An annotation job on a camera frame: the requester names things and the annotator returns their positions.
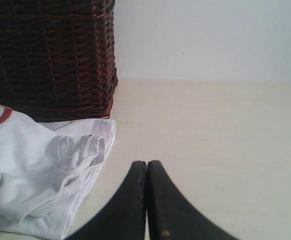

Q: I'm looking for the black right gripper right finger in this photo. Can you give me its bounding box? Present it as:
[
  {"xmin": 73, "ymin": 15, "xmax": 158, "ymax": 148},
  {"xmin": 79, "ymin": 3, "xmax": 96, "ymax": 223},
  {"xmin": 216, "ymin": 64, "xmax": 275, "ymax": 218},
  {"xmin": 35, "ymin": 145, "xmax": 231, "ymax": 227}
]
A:
[{"xmin": 146, "ymin": 160, "xmax": 236, "ymax": 240}]

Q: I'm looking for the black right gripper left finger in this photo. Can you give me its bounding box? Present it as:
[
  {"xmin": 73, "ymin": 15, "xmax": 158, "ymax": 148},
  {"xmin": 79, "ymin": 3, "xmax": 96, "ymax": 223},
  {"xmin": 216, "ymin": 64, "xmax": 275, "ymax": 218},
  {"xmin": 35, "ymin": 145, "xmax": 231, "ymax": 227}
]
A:
[{"xmin": 67, "ymin": 161, "xmax": 147, "ymax": 240}]

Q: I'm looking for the white t-shirt red lettering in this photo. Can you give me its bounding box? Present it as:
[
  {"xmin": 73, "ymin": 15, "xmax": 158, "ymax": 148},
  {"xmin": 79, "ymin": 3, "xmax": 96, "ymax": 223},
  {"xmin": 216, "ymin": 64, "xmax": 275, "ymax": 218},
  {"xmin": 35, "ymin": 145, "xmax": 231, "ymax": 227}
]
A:
[{"xmin": 0, "ymin": 105, "xmax": 116, "ymax": 240}]

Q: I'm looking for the dark brown wicker basket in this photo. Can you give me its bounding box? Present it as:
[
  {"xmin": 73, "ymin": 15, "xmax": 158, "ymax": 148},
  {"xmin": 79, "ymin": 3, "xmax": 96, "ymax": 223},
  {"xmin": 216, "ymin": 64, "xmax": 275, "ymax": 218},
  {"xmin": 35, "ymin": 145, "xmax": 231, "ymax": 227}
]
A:
[{"xmin": 0, "ymin": 0, "xmax": 118, "ymax": 122}]

